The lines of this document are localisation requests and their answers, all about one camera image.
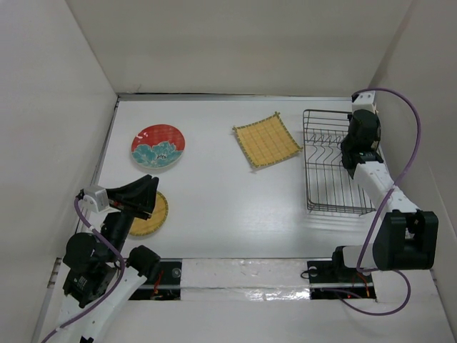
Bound round bamboo tray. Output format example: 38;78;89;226
129;192;169;237

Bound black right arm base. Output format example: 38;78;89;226
300;247;357;287

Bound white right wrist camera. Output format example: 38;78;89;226
351;91;377;114

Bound white foam front strip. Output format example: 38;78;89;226
180;259;310;302

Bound dark wire dish rack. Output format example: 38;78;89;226
303;109;376;215

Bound square bamboo tray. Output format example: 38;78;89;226
233;111;303;169

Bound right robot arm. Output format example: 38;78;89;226
329;109;438;281

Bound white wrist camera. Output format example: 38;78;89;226
76;185;109;213
351;91;377;114

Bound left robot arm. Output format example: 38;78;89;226
43;174;161;342

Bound red teal floral plate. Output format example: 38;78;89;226
131;124;186;169

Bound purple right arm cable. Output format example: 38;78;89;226
335;87;422;316

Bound metal front rail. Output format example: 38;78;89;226
139;279;375;290

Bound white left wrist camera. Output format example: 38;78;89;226
76;185;109;213

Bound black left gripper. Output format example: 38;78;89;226
102;172;159;259

